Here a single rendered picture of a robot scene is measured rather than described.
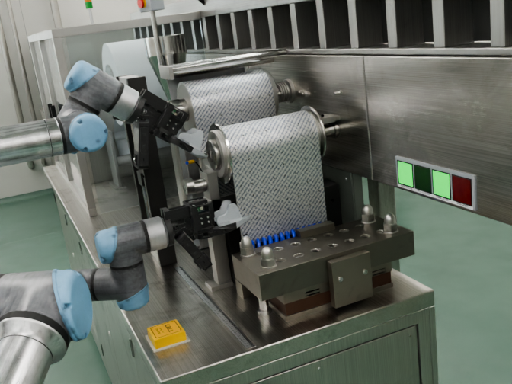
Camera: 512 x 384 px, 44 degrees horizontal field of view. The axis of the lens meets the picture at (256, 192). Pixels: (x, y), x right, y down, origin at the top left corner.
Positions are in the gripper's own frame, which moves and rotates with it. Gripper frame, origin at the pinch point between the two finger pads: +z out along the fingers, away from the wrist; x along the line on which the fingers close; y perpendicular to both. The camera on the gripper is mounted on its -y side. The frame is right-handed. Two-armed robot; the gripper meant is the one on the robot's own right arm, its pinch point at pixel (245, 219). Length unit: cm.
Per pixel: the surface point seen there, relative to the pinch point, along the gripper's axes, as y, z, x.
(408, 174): 9.5, 29.7, -25.2
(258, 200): 4.0, 3.9, -0.3
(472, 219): -109, 239, 195
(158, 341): -17.2, -28.2, -13.4
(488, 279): -109, 180, 116
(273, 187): 6.3, 8.1, -0.3
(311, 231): -4.8, 14.1, -6.3
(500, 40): 38, 31, -51
